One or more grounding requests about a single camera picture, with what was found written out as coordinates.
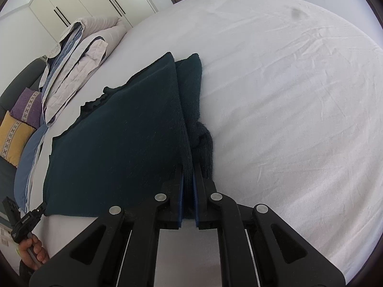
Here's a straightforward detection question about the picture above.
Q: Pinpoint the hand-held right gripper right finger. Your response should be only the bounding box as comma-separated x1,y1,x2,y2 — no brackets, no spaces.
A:
193,167,346,287

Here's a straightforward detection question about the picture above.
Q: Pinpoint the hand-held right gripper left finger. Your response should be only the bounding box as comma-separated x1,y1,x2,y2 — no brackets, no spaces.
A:
28,167,184,287

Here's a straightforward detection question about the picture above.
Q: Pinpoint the dark green sweater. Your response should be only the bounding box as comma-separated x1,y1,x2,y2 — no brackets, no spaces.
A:
43,52,216,219

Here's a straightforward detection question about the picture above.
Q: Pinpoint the person's left hand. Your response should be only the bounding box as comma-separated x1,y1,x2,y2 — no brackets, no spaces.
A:
18,234,50,271

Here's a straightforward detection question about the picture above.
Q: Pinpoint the blue pillow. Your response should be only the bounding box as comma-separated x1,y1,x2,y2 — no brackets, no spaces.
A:
13,122,48,213

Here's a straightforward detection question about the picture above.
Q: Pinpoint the yellow patterned cushion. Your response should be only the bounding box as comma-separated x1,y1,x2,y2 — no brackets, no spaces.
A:
0,110,35,168

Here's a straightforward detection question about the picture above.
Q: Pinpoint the purple patterned cushion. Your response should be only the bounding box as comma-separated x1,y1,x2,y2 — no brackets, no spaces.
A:
10,87,42,127

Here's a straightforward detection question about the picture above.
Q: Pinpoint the grey upholstered headboard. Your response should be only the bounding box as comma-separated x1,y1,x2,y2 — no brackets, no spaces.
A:
0,58,47,120

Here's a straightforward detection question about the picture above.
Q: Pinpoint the folded beige blue duvet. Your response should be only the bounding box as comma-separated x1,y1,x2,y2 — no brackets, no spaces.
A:
40,16,128,124

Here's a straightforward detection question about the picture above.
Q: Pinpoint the cream wardrobe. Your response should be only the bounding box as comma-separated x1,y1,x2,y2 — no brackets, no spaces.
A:
28,0,159,47

